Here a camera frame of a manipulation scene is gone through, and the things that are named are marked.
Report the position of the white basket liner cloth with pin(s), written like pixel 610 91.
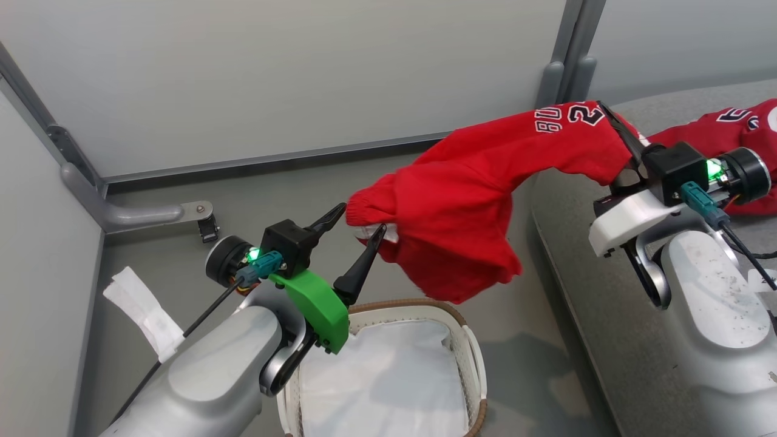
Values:
pixel 388 376

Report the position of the grey partition foot bar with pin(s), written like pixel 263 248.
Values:
pixel 133 215

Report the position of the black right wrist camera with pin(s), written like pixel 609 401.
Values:
pixel 674 170

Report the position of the black caster wheel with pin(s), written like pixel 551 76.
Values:
pixel 208 229

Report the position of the grey partition bottom rail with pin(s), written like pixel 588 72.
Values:
pixel 273 159

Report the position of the white tape strip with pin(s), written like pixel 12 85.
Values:
pixel 145 309

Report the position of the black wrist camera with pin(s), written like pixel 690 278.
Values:
pixel 288 243
pixel 674 170

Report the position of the grey partition corner post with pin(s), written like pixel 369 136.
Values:
pixel 36 103

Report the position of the grey partition double post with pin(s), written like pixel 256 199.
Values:
pixel 580 27

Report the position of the white woven-rim laundry basket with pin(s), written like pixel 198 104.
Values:
pixel 473 364

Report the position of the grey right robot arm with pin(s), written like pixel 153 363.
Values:
pixel 716 315

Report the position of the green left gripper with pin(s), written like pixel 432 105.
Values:
pixel 318 309

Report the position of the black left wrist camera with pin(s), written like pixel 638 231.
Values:
pixel 288 243

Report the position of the red lettered jacket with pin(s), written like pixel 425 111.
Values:
pixel 461 206

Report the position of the grey partition post foot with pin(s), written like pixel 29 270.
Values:
pixel 549 85
pixel 583 79

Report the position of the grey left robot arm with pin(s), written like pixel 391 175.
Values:
pixel 212 376

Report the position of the grey fabric sofa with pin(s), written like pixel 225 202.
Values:
pixel 607 315

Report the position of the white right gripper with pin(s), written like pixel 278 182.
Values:
pixel 625 221

